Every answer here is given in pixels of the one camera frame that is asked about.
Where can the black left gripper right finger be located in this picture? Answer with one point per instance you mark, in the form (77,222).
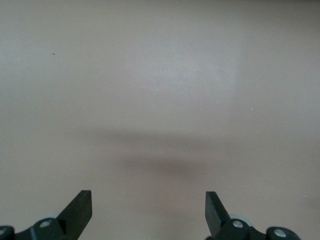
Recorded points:
(217,220)

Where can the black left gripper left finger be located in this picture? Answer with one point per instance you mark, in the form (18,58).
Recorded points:
(75,220)

